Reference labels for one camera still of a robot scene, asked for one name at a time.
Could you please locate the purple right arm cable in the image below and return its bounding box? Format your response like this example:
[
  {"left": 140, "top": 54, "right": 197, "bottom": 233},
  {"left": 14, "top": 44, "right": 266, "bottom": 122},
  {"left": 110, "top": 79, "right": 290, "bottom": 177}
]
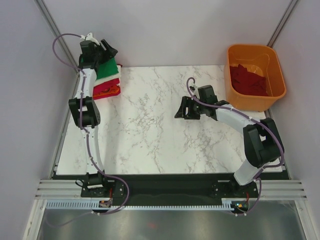
[{"left": 186, "top": 77, "right": 286, "bottom": 217}]

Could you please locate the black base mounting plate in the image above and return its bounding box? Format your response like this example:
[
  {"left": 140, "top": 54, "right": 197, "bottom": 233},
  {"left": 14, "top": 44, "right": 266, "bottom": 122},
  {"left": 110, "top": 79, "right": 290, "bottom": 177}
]
[{"left": 77, "top": 173, "right": 258, "bottom": 206}]

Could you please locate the orange folded t-shirt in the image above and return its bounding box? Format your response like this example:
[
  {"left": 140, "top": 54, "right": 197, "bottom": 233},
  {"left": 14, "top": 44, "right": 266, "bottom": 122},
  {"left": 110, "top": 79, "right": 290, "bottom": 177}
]
[{"left": 99, "top": 85, "right": 121, "bottom": 98}]

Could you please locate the green t-shirt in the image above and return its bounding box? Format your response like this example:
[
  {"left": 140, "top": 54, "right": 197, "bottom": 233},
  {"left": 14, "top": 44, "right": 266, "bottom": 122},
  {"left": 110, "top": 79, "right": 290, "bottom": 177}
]
[{"left": 97, "top": 58, "right": 119, "bottom": 80}]

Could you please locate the slotted cable duct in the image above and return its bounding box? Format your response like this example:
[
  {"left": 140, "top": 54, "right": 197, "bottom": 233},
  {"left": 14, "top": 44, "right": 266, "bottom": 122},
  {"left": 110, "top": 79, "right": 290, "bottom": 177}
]
[{"left": 46, "top": 198, "right": 249, "bottom": 211}]

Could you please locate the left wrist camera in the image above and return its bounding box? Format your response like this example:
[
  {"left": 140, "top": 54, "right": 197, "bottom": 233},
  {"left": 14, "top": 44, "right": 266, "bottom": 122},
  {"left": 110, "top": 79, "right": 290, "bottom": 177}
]
[{"left": 80, "top": 32, "right": 100, "bottom": 45}]

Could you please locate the aluminium front rail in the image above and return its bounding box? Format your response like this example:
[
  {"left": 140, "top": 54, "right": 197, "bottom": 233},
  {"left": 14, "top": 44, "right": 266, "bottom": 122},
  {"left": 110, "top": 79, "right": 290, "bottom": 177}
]
[{"left": 35, "top": 179, "right": 307, "bottom": 201}]

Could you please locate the pink folded t-shirt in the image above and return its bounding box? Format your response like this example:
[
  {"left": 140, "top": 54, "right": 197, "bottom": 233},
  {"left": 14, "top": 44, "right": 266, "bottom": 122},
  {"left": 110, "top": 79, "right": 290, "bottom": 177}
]
[{"left": 93, "top": 78, "right": 121, "bottom": 100}]

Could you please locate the left aluminium frame post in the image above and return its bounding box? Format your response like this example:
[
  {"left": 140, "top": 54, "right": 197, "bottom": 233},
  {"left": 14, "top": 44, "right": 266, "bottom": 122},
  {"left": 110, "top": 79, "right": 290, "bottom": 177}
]
[{"left": 34, "top": 0, "right": 79, "bottom": 75}]

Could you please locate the orange plastic tub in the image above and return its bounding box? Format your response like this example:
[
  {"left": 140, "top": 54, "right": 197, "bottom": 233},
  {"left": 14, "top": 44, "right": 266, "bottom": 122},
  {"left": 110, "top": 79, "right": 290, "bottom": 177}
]
[{"left": 224, "top": 44, "right": 287, "bottom": 112}]

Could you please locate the aluminium frame post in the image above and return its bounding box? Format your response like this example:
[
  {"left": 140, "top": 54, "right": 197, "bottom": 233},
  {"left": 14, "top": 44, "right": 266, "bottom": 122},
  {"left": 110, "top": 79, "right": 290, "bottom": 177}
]
[
  {"left": 34, "top": 0, "right": 79, "bottom": 75},
  {"left": 267, "top": 0, "right": 300, "bottom": 48}
]

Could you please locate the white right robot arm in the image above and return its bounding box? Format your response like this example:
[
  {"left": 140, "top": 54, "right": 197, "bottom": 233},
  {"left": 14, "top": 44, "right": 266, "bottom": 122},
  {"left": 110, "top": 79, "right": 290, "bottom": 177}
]
[{"left": 174, "top": 85, "right": 284, "bottom": 197}]

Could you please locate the right aluminium frame post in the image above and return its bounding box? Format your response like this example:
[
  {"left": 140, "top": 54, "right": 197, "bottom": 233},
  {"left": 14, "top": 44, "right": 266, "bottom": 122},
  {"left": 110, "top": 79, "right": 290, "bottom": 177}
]
[{"left": 267, "top": 0, "right": 300, "bottom": 48}]

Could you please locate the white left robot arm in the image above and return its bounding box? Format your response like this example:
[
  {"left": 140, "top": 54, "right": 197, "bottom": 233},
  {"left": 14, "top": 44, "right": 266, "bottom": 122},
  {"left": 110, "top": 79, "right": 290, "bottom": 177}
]
[{"left": 68, "top": 39, "right": 118, "bottom": 175}]

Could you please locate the white folded t-shirt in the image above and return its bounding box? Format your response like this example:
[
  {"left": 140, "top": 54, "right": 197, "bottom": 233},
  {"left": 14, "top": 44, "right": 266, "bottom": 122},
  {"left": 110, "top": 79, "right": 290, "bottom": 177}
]
[{"left": 93, "top": 64, "right": 122, "bottom": 87}]

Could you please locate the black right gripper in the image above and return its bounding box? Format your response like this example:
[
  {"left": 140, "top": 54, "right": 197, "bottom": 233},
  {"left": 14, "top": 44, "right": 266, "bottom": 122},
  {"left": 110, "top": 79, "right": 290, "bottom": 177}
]
[{"left": 174, "top": 96, "right": 207, "bottom": 120}]

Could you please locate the dark red t-shirt in tub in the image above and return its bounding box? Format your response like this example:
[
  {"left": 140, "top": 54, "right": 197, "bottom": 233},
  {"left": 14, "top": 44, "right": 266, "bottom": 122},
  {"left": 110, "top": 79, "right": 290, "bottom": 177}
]
[{"left": 229, "top": 64, "right": 268, "bottom": 97}]

